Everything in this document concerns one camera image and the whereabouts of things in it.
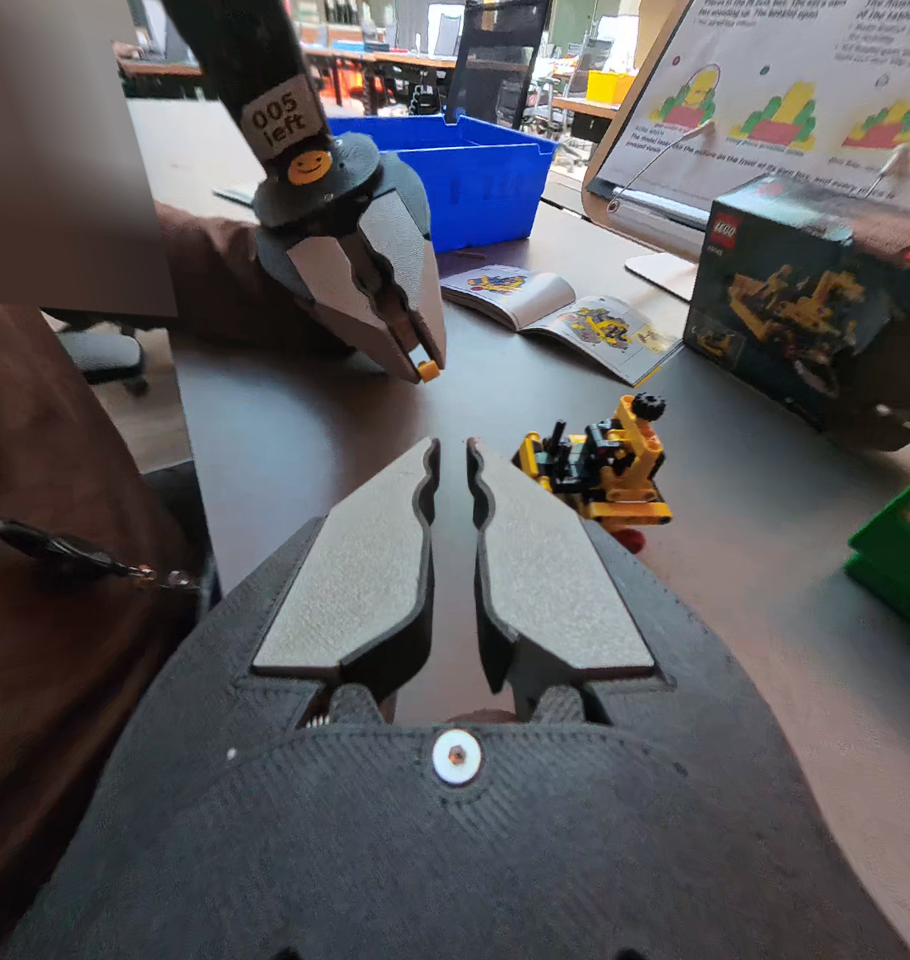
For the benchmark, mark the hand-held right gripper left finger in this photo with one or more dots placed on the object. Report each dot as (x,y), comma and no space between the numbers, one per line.
(350,585)

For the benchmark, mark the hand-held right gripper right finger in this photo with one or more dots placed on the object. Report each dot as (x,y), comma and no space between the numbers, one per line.
(560,592)

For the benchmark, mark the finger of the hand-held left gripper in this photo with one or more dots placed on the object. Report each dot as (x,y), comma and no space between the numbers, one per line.
(342,300)
(414,270)

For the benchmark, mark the small yellow lego pin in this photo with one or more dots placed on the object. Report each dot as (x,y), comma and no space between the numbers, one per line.
(427,369)

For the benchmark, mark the person's left forearm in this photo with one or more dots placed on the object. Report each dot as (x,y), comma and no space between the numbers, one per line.
(215,285)

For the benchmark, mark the small red lego piece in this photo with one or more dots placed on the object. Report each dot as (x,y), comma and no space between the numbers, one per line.
(630,540)

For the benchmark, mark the yellow black lego bulldozer model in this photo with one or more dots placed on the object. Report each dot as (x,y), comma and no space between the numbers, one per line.
(627,480)

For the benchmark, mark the lego instruction booklet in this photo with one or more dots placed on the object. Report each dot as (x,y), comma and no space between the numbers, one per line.
(545,296)

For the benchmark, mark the lego set box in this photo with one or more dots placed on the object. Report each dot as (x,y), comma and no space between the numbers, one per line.
(800,300)

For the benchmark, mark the blue plastic bin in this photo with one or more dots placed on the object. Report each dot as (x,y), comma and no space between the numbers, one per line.
(485,180)

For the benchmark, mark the black mesh panel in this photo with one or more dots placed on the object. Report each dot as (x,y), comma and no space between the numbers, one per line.
(496,60)

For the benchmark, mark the black office chair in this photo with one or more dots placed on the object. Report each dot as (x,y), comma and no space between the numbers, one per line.
(102,352)

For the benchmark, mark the yellow plastic bin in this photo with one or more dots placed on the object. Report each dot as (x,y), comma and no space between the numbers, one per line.
(611,86)

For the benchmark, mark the green plastic bin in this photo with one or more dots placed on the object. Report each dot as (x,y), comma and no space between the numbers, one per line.
(897,547)

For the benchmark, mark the printed instruction board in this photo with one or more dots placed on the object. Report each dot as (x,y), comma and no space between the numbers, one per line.
(785,75)

